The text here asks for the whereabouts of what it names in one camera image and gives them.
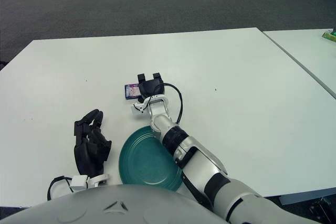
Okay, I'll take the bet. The white side table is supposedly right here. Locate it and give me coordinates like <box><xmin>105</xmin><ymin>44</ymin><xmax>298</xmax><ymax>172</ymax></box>
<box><xmin>263</xmin><ymin>28</ymin><xmax>336</xmax><ymax>96</ymax></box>

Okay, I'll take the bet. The grey robot torso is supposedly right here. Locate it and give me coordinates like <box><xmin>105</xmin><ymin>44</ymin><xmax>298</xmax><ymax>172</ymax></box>
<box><xmin>0</xmin><ymin>184</ymin><xmax>226</xmax><ymax>224</ymax></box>

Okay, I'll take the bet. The green round plate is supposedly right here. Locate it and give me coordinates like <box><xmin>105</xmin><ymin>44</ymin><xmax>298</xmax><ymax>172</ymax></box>
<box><xmin>118</xmin><ymin>125</ymin><xmax>184</xmax><ymax>192</ymax></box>

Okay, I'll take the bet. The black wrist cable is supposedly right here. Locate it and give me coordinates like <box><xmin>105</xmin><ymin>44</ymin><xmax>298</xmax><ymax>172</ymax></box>
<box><xmin>47</xmin><ymin>175</ymin><xmax>76</xmax><ymax>201</ymax></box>
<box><xmin>133</xmin><ymin>83</ymin><xmax>184</xmax><ymax>124</ymax></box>

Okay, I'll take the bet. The green box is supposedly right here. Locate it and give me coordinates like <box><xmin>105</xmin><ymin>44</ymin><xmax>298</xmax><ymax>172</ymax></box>
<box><xmin>322</xmin><ymin>28</ymin><xmax>336</xmax><ymax>41</ymax></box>

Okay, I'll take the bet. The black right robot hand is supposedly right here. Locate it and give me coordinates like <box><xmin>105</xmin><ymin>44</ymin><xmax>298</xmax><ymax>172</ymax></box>
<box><xmin>135</xmin><ymin>72</ymin><xmax>166</xmax><ymax>103</ymax></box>

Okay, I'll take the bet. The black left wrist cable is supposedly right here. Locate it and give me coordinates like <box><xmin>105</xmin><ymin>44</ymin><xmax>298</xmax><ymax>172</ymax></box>
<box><xmin>47</xmin><ymin>175</ymin><xmax>76</xmax><ymax>201</ymax></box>

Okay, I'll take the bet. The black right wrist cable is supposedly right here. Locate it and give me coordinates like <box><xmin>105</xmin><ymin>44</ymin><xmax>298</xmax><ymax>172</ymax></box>
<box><xmin>133</xmin><ymin>83</ymin><xmax>184</xmax><ymax>124</ymax></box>

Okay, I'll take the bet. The blue gum pack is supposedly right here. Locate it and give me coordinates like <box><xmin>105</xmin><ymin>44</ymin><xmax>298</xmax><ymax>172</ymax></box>
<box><xmin>124</xmin><ymin>83</ymin><xmax>141</xmax><ymax>101</ymax></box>

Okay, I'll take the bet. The black equipment under table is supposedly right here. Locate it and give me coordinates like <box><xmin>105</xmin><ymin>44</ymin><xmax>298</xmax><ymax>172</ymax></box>
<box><xmin>309</xmin><ymin>197</ymin><xmax>336</xmax><ymax>221</ymax></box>

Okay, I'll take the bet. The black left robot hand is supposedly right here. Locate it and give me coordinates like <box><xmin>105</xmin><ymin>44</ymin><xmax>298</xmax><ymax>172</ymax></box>
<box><xmin>73</xmin><ymin>109</ymin><xmax>113</xmax><ymax>176</ymax></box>

